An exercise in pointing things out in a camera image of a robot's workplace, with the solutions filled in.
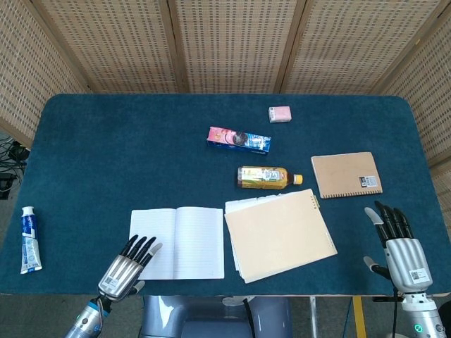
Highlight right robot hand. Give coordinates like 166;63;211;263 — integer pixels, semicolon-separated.
363;201;433;295

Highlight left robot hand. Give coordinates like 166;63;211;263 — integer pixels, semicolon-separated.
97;234;163;303

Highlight white lined notebook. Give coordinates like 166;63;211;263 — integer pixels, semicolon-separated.
128;206;226;281

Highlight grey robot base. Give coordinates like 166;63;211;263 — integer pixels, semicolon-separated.
139;294;293;338

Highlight brown spiral kraft notebook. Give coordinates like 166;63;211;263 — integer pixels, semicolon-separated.
310;151;384;199

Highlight blue white toothpaste tube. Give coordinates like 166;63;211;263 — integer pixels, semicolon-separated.
20;206;43;275

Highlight dark teal table mat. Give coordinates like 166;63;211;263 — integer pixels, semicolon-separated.
0;93;451;297

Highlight beige loose-leaf binder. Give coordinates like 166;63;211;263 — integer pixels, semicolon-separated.
224;188;338;284

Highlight yellow-capped tea bottle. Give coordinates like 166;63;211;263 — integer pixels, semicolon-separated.
236;165;304;191

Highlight pink blue cookie box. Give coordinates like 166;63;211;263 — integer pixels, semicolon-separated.
206;126;272;157

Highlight pink tissue pack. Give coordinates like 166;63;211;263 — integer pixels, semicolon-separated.
268;106;292;123

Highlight woven bamboo folding screen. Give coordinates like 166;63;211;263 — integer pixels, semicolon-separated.
0;0;451;226

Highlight black cables on floor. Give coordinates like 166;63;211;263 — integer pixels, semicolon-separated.
0;135;31;201

